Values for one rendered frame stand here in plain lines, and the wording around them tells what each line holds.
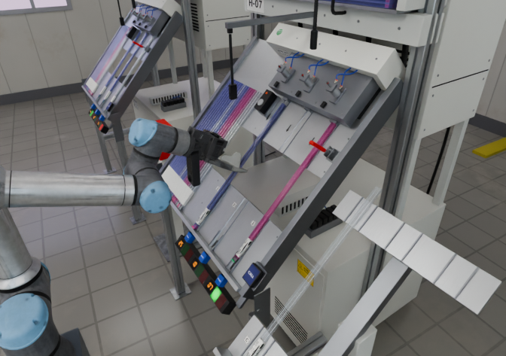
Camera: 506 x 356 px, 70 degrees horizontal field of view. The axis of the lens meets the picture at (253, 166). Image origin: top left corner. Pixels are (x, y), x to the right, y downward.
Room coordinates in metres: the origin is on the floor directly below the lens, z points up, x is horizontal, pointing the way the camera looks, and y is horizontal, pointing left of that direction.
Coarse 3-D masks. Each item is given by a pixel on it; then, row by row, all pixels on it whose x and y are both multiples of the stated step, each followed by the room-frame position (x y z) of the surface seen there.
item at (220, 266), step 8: (176, 208) 1.02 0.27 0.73; (184, 216) 0.98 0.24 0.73; (192, 224) 0.94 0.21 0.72; (192, 232) 0.90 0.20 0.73; (200, 240) 0.85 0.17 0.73; (208, 248) 0.81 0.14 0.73; (216, 256) 0.79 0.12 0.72; (216, 264) 0.75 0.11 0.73; (224, 272) 0.72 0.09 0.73; (232, 280) 0.69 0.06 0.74; (240, 288) 0.67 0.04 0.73
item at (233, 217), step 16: (208, 176) 1.08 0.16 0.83; (208, 192) 1.02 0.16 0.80; (224, 192) 0.97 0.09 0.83; (192, 208) 1.00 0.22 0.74; (224, 208) 0.92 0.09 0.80; (240, 208) 0.89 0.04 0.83; (256, 208) 0.86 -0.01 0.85; (208, 224) 0.91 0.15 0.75; (224, 224) 0.87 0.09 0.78; (240, 224) 0.84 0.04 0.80; (256, 224) 0.81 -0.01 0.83; (272, 224) 0.78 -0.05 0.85; (208, 240) 0.86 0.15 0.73; (224, 240) 0.83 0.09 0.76; (240, 240) 0.80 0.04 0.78; (256, 240) 0.77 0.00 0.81; (272, 240) 0.74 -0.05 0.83; (224, 256) 0.78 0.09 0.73; (256, 256) 0.73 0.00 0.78; (240, 272) 0.71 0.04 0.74
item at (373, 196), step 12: (372, 192) 0.66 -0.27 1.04; (360, 216) 0.62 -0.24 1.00; (348, 228) 0.61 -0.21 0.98; (336, 240) 0.60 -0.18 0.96; (324, 264) 0.57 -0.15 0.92; (312, 276) 0.55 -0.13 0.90; (300, 288) 0.54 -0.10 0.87; (288, 300) 0.53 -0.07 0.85; (276, 324) 0.50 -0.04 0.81; (264, 336) 0.48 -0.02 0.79
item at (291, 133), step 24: (264, 48) 1.42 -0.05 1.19; (240, 72) 1.40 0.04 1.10; (264, 72) 1.31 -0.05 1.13; (264, 120) 1.12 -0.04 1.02; (288, 120) 1.05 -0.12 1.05; (312, 120) 0.99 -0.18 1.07; (360, 120) 0.90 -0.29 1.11; (288, 144) 0.98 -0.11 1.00; (336, 144) 0.88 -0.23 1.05; (312, 168) 0.86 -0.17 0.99
